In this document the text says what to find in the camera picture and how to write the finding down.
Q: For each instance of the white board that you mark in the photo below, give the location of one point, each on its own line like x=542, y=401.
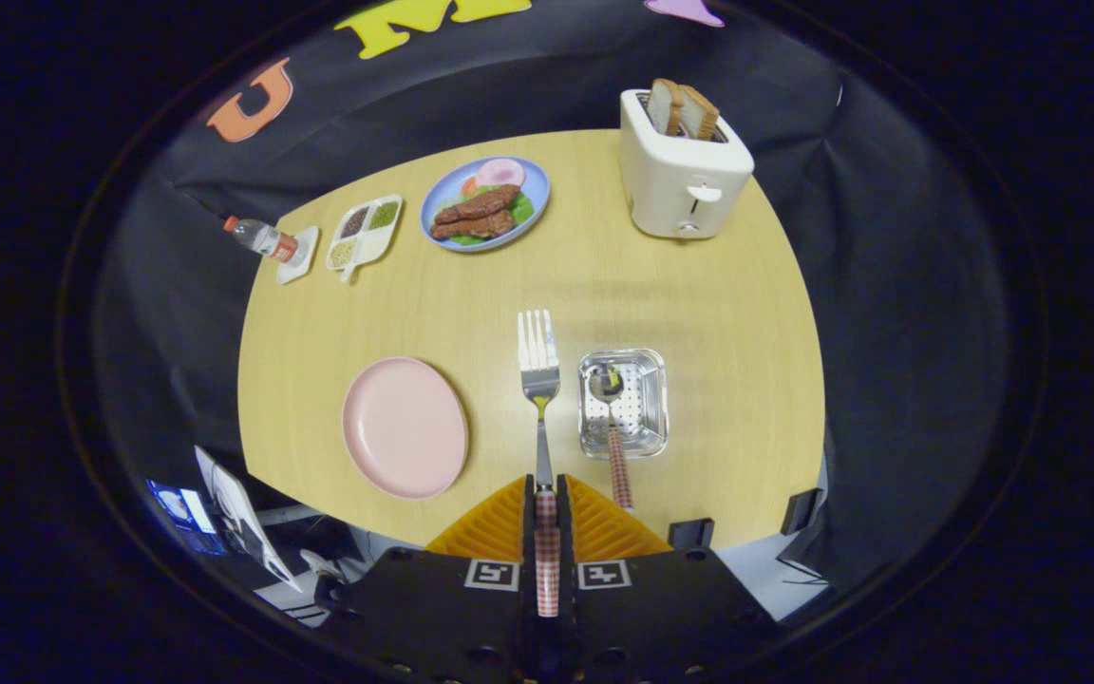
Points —
x=238, y=513

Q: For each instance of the brown bacon strip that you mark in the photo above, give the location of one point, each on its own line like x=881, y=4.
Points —
x=473, y=226
x=477, y=203

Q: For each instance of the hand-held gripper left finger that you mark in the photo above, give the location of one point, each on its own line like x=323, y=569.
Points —
x=471, y=617

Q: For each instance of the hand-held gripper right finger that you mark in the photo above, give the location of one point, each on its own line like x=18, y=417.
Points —
x=632, y=617

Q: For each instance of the perforated metal basket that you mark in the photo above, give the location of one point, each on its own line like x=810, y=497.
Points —
x=647, y=399

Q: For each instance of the black backdrop cloth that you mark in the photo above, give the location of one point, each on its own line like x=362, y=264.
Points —
x=889, y=332

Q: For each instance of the white divided seasoning tray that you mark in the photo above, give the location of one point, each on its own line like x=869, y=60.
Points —
x=364, y=237

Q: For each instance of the small white square dish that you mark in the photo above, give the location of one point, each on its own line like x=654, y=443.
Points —
x=300, y=261

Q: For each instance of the blue plate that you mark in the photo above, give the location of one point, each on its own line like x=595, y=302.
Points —
x=536, y=180

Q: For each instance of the computer monitor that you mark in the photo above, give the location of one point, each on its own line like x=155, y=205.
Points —
x=181, y=513

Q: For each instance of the white toaster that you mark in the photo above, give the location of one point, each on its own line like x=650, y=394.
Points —
x=675, y=180

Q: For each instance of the toast slice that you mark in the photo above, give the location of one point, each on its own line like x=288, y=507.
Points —
x=700, y=112
x=666, y=104

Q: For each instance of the pink ham slice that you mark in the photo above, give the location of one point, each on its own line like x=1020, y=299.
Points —
x=500, y=172

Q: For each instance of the pink plate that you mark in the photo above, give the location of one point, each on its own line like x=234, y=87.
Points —
x=405, y=427

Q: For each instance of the clear bottle with red cap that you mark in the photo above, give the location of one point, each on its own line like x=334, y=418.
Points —
x=260, y=237

